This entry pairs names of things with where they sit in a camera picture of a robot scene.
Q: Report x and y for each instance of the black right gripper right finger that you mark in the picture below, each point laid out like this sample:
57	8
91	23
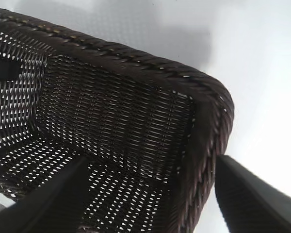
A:
252	201

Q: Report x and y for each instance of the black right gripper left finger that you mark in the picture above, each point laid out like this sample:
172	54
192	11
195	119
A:
46	204

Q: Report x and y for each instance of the dark brown wicker basket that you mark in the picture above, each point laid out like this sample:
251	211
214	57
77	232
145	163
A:
116	116

